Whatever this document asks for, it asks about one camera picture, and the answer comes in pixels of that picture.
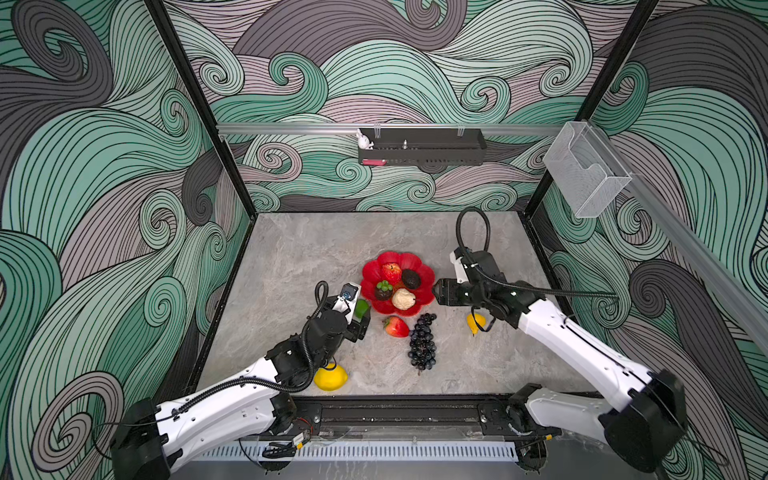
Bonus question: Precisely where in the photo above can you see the red fake strawberry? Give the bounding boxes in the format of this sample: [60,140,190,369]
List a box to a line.
[383,316,410,338]

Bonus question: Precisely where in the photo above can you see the yellow fake lemon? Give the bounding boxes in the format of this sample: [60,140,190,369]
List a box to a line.
[313,363,349,392]

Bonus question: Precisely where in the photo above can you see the clear acrylic wall box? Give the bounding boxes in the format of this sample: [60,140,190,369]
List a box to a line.
[544,121,631,218]

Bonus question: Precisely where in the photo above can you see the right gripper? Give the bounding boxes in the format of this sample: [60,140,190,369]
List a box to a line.
[430,276,492,311]

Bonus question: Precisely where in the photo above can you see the aluminium wall rail back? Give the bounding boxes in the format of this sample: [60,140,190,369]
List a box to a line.
[216,122,564,136]

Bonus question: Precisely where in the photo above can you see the green fake lime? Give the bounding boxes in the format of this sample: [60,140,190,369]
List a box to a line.
[354,299,370,320]

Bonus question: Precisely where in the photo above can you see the red fake wrinkled fruit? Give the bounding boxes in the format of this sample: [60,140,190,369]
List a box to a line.
[381,262,402,286]

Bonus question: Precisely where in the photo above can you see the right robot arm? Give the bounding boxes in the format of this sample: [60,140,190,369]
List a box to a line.
[433,248,687,473]

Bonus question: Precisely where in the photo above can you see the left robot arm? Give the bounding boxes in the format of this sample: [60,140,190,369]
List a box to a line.
[109,310,370,479]

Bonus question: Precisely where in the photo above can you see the white slotted cable duct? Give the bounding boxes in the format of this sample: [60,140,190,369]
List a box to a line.
[197,440,518,464]

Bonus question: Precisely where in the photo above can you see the white rabbit figurine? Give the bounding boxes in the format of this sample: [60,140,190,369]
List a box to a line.
[355,129,374,150]

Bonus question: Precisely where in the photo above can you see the small yellow fake pear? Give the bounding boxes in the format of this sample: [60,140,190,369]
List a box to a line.
[466,313,487,336]

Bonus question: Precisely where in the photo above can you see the cream fake pear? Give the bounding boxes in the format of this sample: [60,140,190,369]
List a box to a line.
[391,288,416,311]

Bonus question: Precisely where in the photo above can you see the red flower-shaped fruit bowl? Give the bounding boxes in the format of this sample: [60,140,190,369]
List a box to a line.
[361,251,436,317]

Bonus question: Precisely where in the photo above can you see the dark purple fake grapes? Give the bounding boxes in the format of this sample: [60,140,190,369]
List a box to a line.
[408,313,437,372]

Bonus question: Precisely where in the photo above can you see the aluminium wall rail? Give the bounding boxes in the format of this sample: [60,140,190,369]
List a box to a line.
[599,132,767,350]
[216,122,564,136]

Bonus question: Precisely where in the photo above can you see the aluminium wall rail right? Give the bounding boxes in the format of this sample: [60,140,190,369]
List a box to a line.
[599,132,767,350]

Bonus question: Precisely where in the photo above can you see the black wall shelf tray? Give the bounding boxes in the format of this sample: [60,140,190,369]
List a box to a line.
[358,129,488,171]

